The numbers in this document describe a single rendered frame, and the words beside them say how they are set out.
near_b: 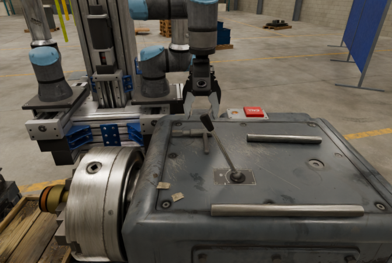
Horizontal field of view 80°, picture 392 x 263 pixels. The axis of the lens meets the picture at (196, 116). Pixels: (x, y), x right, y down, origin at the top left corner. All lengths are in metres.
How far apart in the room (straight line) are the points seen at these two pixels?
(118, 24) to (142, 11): 0.64
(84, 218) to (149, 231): 0.20
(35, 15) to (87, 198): 0.98
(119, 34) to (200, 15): 0.78
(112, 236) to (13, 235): 0.52
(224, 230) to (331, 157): 0.35
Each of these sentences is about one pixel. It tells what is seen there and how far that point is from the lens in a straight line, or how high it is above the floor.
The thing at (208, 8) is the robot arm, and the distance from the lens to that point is 0.60.
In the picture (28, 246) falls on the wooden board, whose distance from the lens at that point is 1.04.
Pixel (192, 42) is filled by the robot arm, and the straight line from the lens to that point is 0.61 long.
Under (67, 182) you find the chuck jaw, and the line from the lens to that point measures 0.80.
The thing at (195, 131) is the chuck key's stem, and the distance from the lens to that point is 0.67.
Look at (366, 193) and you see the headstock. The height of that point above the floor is 1.26.
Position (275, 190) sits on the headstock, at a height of 1.25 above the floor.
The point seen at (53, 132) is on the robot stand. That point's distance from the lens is 1.24.
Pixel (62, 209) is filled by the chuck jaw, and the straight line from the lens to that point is 0.78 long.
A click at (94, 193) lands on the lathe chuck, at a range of 0.63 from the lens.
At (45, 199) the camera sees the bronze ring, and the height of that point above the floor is 1.11.
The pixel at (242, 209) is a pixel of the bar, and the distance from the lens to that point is 0.47.
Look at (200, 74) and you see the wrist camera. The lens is 0.59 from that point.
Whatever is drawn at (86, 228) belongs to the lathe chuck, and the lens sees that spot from 0.65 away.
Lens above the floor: 1.63
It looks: 28 degrees down
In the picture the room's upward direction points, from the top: straight up
